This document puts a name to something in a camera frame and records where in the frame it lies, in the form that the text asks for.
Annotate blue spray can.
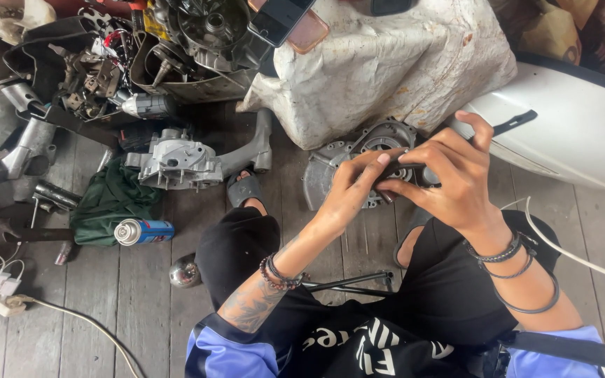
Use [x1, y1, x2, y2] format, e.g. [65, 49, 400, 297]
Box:
[113, 218, 175, 247]

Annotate small dark metal engine part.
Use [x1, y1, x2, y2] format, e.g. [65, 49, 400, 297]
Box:
[371, 160, 442, 204]

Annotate dark phone with rounded corners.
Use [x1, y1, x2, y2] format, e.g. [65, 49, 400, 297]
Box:
[370, 0, 418, 17]

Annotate brown beaded bracelet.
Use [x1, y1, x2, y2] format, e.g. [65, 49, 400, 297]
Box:
[259, 252, 310, 292]

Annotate black smartphone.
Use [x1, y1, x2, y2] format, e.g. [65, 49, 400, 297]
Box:
[247, 0, 317, 48]

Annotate blue and black shirt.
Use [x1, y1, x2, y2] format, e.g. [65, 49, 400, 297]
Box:
[184, 313, 605, 378]

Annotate person's left hand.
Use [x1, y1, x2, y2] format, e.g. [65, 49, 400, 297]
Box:
[313, 148, 408, 236]

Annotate black trousers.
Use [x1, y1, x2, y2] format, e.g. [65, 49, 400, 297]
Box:
[194, 206, 563, 378]

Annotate metal tray of engine parts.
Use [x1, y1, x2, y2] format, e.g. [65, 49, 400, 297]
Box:
[129, 0, 274, 104]

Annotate grey round engine cover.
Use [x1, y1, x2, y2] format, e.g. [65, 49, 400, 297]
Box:
[301, 118, 420, 212]

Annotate person's right hand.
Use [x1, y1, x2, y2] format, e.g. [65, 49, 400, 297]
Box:
[376, 110, 514, 241]

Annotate chrome metal ball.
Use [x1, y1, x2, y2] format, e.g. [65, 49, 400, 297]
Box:
[169, 253, 203, 289]

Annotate black rubber wrist band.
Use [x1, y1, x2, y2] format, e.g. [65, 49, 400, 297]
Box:
[493, 270, 561, 315]

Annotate thick white cable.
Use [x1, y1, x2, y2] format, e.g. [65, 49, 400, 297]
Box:
[501, 196, 605, 289]

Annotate silver engine crankcase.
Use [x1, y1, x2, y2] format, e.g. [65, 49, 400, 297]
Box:
[124, 107, 275, 193]

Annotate dark metal pipe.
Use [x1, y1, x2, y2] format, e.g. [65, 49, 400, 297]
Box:
[32, 180, 82, 212]

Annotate patterned cushions heap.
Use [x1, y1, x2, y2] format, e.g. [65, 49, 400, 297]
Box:
[489, 0, 605, 87]

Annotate white scooter body panel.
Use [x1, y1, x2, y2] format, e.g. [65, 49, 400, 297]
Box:
[447, 51, 605, 191]

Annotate short silver metal tube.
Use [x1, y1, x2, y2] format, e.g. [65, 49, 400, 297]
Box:
[0, 82, 45, 114]

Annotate white plastic bag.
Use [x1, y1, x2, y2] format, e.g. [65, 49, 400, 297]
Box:
[0, 0, 57, 46]

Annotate black braided bracelets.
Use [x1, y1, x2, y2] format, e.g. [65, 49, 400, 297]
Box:
[463, 230, 541, 280]

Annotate rusty flat metal bar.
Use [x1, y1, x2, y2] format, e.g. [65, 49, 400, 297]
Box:
[2, 227, 76, 244]

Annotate beige power cable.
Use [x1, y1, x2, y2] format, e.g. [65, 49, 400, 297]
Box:
[18, 295, 141, 378]

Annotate black bag of metal parts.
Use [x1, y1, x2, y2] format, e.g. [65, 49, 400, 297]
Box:
[2, 7, 143, 123]

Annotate grey sandal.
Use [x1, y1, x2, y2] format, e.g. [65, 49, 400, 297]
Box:
[392, 206, 436, 270]
[226, 168, 264, 209]

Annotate black shoulder strap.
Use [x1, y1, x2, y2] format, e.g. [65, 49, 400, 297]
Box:
[499, 330, 605, 369]

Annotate silver exhaust pipe piece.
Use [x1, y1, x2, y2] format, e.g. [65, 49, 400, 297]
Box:
[0, 118, 57, 180]

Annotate green cloth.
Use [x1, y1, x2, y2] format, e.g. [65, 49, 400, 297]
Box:
[69, 156, 166, 249]

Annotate smartphone with tan case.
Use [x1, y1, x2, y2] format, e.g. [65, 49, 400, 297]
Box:
[286, 9, 330, 55]

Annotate black metal rod frame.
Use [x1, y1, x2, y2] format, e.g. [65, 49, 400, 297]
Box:
[301, 270, 396, 298]

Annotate white woven sack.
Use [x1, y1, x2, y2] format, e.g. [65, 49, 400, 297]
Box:
[236, 0, 519, 151]

